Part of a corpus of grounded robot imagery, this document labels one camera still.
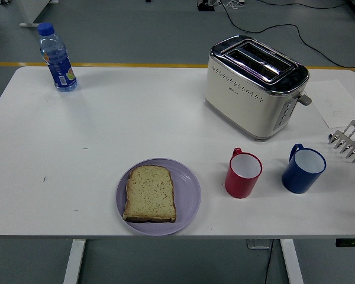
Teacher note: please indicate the red mug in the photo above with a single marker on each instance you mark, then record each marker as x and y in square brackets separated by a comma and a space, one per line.
[238, 185]

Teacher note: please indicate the clear bottle with blue cap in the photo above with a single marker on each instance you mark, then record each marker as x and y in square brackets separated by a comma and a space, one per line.
[60, 68]

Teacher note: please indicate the black power strip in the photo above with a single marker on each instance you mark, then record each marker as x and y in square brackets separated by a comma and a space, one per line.
[205, 8]

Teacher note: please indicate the blue mug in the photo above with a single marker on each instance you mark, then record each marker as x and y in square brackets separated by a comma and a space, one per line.
[297, 179]

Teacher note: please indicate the metal toast rack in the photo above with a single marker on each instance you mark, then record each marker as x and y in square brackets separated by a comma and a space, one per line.
[338, 138]

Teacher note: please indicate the bread slice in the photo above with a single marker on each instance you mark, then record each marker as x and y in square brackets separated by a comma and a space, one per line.
[151, 195]

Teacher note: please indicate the lilac round plate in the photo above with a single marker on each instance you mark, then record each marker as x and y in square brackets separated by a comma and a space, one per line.
[187, 192]

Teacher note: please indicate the black table control panel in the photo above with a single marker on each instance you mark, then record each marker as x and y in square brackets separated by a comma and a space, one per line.
[350, 242]

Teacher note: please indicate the white table leg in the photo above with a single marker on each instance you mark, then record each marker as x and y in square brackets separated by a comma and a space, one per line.
[291, 260]
[74, 260]

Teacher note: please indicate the yellow floor tape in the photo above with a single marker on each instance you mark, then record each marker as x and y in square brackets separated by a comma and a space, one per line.
[17, 63]

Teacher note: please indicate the clear under-table bracket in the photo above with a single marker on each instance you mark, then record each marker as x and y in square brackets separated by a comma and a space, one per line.
[258, 244]

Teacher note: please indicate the cream and chrome toaster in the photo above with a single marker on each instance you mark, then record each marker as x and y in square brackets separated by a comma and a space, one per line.
[239, 100]

